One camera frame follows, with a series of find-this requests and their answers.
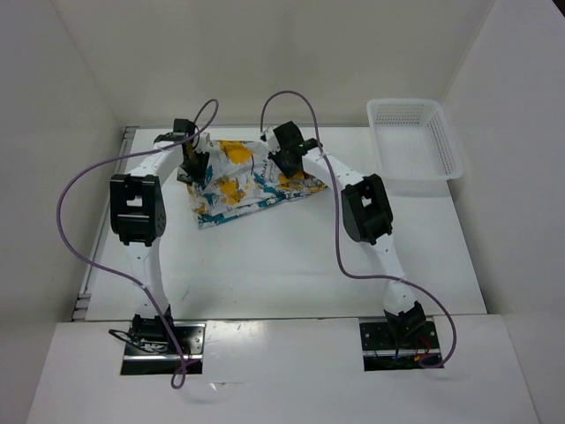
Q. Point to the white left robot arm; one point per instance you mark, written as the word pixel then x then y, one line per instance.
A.
pixel 138 217

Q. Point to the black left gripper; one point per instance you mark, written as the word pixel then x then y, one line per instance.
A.
pixel 198 176

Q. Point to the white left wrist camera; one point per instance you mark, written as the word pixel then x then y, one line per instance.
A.
pixel 202 144

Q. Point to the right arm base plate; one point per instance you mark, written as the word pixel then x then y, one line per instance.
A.
pixel 380 352

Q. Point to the white plastic basket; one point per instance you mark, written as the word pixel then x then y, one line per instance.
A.
pixel 413 141

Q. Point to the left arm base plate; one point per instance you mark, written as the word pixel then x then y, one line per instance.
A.
pixel 155 354

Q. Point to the colourful patterned shorts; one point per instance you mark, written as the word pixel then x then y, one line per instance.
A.
pixel 242 180

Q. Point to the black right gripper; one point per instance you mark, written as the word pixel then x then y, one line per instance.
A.
pixel 289 172

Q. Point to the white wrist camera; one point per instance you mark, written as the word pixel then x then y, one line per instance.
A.
pixel 202 144
pixel 269 138

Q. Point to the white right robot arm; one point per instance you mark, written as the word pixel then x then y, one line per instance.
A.
pixel 366 216

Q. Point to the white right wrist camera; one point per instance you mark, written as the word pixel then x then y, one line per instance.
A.
pixel 269 138

